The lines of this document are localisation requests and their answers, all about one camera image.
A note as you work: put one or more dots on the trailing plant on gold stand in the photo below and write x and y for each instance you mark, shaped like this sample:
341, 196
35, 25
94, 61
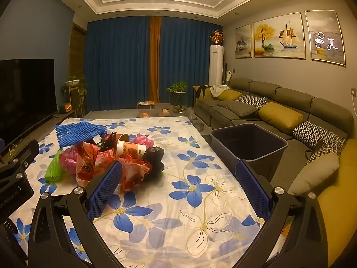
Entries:
76, 83

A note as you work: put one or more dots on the blue foam net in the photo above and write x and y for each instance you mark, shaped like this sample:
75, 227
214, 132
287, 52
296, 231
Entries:
78, 134

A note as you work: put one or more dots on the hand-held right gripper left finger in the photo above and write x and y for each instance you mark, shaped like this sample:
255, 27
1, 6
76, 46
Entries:
107, 189

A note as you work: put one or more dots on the blue curtain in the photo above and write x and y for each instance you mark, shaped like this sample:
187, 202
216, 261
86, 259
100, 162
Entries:
117, 61
187, 61

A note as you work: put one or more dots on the black plastic bag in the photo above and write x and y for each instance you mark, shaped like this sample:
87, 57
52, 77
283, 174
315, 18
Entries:
153, 159

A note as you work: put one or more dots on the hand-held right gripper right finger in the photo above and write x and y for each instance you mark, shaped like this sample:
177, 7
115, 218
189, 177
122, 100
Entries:
252, 189

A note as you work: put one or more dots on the orange printed paper cup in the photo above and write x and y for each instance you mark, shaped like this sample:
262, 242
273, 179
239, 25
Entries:
128, 149

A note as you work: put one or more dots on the blue floral tablecloth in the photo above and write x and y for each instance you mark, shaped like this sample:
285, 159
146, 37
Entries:
167, 159

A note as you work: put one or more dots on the black ashtray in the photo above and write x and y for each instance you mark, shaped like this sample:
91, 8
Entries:
198, 124

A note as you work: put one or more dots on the yellow leather cushion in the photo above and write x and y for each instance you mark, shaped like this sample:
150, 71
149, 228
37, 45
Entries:
280, 117

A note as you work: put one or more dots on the grey pillow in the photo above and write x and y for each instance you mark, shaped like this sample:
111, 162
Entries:
315, 176
239, 108

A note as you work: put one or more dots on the green foam net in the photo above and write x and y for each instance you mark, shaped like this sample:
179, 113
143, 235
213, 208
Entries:
54, 170

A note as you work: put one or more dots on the small yellow cushion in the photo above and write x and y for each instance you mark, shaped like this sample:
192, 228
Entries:
230, 95

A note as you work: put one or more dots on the black white patterned pillow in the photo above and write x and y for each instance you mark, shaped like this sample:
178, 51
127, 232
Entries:
252, 101
315, 132

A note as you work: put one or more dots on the red gold flower ornament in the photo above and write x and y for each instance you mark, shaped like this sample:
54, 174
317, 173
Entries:
216, 36

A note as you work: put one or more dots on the black garment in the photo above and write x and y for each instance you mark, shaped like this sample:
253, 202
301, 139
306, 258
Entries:
201, 91

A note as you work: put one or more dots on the wall socket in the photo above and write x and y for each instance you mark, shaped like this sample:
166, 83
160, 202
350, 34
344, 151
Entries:
353, 91

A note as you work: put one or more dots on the pink plastic bag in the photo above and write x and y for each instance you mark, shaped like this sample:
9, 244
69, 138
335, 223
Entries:
140, 140
68, 159

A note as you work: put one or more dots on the houndstooth pillow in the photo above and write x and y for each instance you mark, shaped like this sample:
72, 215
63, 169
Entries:
327, 150

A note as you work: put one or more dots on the white standing air conditioner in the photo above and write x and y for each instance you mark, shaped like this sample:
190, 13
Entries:
216, 64

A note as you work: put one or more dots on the framed purple sky painting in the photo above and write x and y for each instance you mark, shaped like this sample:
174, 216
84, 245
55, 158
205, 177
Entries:
325, 37

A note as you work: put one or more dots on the brown paper cup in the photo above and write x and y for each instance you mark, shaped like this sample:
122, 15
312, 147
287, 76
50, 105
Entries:
124, 138

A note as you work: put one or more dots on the small pink ornament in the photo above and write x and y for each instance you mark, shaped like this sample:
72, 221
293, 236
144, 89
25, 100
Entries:
166, 112

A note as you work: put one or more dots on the small framed landscape painting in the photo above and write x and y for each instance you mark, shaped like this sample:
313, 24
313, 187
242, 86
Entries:
243, 42

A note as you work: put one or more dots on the grey sectional sofa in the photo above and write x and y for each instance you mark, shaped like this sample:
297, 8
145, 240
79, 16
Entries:
292, 95

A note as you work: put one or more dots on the framed sailboat painting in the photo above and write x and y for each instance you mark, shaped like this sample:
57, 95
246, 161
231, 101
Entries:
279, 36

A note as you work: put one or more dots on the white cloth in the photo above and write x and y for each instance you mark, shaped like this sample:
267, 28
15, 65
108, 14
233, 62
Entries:
219, 90

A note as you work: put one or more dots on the dark grey coffee table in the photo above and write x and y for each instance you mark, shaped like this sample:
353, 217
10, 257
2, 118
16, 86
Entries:
189, 117

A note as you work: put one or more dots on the red orange plastic bag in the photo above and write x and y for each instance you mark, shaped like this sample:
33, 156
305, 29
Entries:
89, 167

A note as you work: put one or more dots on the dark television stand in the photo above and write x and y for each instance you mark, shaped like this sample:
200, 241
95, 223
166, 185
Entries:
47, 122

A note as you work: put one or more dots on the flat printed box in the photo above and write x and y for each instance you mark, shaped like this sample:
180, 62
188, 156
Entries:
145, 105

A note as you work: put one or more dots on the orange curtain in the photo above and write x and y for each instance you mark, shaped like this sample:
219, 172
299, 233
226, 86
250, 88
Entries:
154, 61

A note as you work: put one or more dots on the black flat television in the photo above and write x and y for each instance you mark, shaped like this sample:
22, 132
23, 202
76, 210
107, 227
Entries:
25, 97

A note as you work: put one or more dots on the dark grey plastic bin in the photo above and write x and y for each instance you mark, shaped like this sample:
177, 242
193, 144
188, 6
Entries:
223, 148

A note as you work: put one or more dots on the large yellow sofa cushion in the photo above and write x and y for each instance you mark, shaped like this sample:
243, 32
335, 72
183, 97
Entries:
343, 189

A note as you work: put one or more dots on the black crinkly wrapper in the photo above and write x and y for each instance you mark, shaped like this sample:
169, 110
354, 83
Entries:
110, 141

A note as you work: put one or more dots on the orange glowing ornament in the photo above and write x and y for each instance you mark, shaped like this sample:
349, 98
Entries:
67, 107

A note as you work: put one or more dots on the potted plant dark green pot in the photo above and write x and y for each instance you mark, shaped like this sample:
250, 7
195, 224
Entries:
178, 95

